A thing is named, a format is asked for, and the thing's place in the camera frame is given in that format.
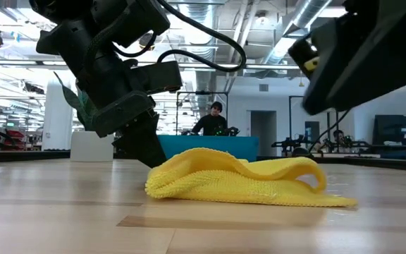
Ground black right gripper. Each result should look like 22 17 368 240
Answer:
287 0 406 116

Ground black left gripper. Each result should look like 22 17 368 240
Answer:
35 23 168 169

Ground yellow microfiber towel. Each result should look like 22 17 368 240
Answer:
144 147 359 208

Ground blue plastic basket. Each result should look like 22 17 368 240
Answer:
156 135 260 162

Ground green plant in white pot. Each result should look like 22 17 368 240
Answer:
53 71 116 163

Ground large black background screen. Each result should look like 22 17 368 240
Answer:
374 113 406 146

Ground person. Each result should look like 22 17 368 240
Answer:
190 101 241 137
331 128 347 146

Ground black background robot rig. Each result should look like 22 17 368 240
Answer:
271 135 375 157

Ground grey door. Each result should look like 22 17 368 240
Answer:
250 110 278 157

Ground red storage bins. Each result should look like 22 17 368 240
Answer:
5 129 26 151

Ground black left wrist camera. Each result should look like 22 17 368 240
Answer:
135 60 184 95

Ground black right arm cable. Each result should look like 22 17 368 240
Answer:
307 109 352 155

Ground black left camera cable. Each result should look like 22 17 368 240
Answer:
111 0 248 73

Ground silver ribbed ceiling duct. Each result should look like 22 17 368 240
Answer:
181 2 222 92

